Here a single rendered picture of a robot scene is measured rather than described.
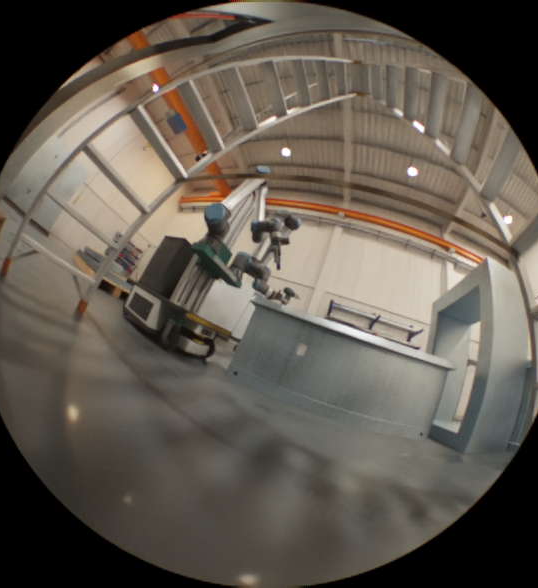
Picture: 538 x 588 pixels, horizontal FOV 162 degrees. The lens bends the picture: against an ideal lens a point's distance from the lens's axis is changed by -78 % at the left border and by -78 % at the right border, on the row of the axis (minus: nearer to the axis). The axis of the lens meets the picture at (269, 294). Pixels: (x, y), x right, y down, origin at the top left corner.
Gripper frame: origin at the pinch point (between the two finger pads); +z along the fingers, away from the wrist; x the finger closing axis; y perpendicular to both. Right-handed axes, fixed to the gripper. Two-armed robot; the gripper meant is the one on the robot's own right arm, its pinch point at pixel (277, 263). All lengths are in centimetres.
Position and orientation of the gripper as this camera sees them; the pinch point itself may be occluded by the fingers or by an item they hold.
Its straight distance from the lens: 123.7
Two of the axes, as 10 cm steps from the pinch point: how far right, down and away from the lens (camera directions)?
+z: 0.2, 9.7, -2.4
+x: -1.7, -2.3, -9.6
